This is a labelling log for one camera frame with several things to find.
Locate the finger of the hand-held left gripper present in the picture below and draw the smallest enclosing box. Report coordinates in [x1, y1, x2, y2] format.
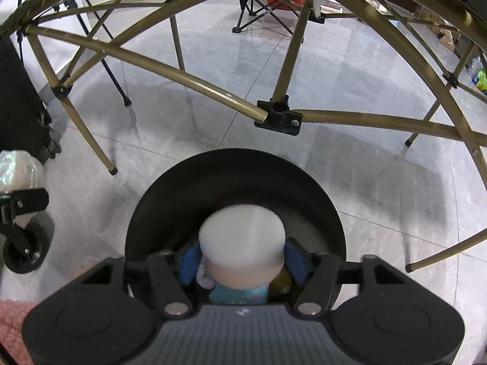
[0, 188, 50, 242]

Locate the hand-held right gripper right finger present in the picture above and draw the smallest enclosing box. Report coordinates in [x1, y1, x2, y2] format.
[285, 238, 409, 316]

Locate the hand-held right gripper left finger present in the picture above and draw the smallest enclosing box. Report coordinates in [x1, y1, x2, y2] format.
[78, 241, 202, 318]

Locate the pink fluffy ring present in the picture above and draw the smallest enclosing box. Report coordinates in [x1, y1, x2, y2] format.
[196, 260, 214, 290]

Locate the yellow plush toy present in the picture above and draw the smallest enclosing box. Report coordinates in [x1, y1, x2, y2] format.
[271, 268, 293, 295]

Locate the translucent plastic wrapper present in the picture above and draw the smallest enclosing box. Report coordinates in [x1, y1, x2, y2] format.
[0, 150, 47, 229]

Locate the white capped plastic bottle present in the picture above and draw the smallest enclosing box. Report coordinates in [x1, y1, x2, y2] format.
[198, 204, 286, 305]

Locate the black round trash bin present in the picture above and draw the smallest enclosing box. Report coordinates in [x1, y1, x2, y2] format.
[124, 148, 347, 308]

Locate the black suitcase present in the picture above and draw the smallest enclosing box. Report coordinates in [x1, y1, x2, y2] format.
[0, 40, 61, 160]

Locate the tan folding camping table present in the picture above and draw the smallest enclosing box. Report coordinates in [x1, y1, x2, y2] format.
[0, 0, 487, 272]

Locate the green snack bag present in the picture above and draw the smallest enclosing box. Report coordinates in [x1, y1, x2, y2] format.
[472, 68, 487, 92]

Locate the black folding chair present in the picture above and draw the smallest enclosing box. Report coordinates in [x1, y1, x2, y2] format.
[232, 0, 305, 33]

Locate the tan plush bear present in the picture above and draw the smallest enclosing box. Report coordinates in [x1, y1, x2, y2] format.
[437, 28, 457, 52]

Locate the black camera tripod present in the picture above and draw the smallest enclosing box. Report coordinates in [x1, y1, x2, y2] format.
[57, 0, 132, 107]

